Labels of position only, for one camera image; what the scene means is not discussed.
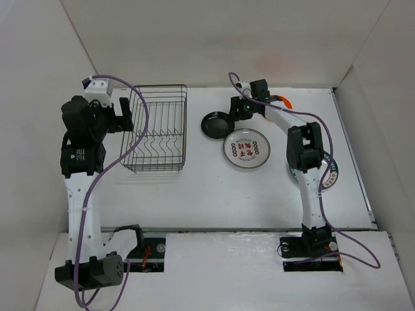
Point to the grey wire dish rack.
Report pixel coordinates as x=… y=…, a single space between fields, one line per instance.
x=160 y=116

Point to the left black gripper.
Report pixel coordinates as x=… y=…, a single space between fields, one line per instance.
x=119 y=123

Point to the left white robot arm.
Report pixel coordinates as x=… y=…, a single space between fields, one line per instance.
x=90 y=263

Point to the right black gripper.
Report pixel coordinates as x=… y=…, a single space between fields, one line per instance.
x=236 y=103

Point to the orange plate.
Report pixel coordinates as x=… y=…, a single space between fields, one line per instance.
x=286 y=102

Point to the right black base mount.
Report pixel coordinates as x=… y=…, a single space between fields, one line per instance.
x=297 y=257

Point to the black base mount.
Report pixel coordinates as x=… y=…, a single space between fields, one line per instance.
x=150 y=257
x=297 y=257

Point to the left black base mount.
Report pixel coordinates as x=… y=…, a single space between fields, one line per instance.
x=150 y=257

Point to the white plate green rim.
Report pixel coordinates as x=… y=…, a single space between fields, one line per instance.
x=331 y=177

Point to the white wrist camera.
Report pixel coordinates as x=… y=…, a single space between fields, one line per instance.
x=98 y=89
x=244 y=87

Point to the black plate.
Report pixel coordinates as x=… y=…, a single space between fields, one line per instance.
x=217 y=125

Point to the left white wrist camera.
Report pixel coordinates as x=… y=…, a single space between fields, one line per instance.
x=98 y=89

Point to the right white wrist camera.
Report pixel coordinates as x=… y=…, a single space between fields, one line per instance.
x=244 y=87

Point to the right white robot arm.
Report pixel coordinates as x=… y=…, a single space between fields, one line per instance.
x=304 y=153

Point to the white plate red characters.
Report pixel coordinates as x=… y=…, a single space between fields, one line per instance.
x=246 y=148

